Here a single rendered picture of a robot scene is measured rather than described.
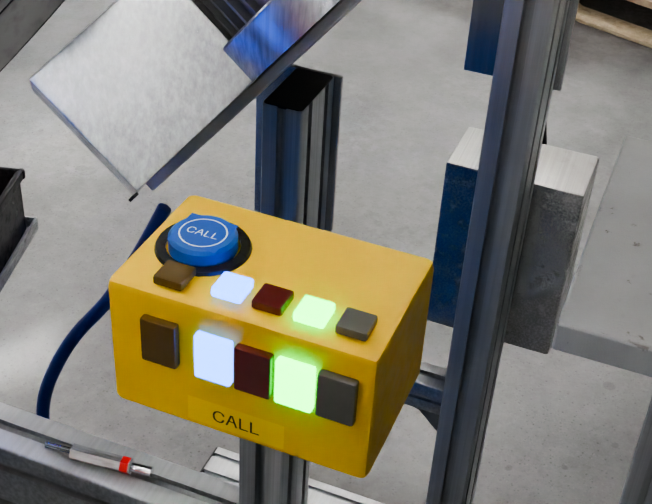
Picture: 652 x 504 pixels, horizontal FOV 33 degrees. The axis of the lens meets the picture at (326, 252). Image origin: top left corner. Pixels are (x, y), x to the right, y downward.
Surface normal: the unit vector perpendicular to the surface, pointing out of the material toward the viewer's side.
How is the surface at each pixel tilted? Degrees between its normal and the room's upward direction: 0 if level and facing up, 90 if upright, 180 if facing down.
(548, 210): 90
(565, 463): 0
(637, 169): 0
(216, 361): 90
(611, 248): 0
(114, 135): 55
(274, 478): 90
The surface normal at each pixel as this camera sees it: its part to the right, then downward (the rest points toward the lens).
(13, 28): -0.53, -0.33
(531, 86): -0.37, 0.53
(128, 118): 0.22, 0.01
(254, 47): -0.50, 0.61
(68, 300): 0.06, -0.81
